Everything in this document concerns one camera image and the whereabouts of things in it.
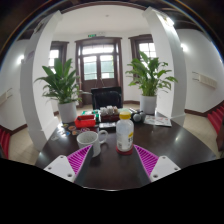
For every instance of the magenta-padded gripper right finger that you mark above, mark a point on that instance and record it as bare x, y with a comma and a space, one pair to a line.
163, 166

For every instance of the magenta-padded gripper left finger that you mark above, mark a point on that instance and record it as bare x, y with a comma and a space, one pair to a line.
61, 166

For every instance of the clear yellow-capped drink bottle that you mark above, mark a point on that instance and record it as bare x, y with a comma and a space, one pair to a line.
125, 133

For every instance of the small round colourful badge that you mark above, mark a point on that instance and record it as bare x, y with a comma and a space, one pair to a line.
71, 127
75, 132
67, 133
85, 129

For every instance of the white printed paper sheet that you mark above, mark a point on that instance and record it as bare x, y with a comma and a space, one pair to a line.
158, 120

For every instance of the red plastic box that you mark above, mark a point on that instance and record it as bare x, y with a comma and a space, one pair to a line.
85, 122

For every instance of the green plant in white pot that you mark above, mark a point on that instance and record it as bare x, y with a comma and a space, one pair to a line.
67, 111
148, 104

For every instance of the grey round dumbbell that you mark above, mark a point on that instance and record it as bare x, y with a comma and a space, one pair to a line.
136, 117

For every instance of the flat black device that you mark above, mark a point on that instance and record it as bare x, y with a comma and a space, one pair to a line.
107, 125

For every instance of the dark tray of small jars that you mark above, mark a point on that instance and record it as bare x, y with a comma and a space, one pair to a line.
109, 117

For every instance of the pale green box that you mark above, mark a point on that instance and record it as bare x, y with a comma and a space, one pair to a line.
123, 110

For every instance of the dark wood glazed double door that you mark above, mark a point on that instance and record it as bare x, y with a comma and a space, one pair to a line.
98, 63

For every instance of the dark wood framed window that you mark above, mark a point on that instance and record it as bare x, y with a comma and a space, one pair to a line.
145, 48
55, 55

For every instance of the green exit sign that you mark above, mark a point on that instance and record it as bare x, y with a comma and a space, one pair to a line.
91, 35

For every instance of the white wall radiator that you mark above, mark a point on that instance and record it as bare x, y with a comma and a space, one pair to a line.
5, 97
206, 80

